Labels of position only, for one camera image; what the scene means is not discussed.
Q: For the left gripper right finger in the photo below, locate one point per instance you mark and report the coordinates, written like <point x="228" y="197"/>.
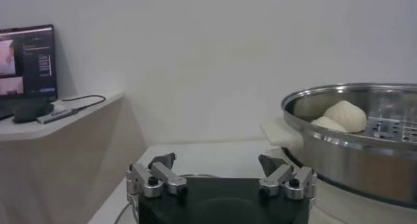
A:
<point x="280" y="176"/>

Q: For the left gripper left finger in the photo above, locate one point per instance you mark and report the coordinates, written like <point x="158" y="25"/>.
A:
<point x="163" y="176"/>

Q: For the round glass lid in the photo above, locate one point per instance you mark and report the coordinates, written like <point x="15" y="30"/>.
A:
<point x="195" y="176"/>

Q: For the white steamed baozi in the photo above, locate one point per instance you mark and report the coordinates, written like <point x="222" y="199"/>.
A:
<point x="325" y="123"/>
<point x="348" y="116"/>

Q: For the stainless steel steamer basket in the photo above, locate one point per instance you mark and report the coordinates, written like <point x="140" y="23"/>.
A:
<point x="358" y="166"/>

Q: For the cream electric cooker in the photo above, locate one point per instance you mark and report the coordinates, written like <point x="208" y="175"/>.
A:
<point x="358" y="212"/>

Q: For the white side table with mouse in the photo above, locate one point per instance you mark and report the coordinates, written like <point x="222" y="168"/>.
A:
<point x="65" y="166"/>

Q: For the grey usb hub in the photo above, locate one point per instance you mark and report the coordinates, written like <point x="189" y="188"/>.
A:
<point x="58" y="114"/>

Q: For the black laptop beside mouse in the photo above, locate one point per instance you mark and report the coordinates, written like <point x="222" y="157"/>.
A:
<point x="32" y="65"/>

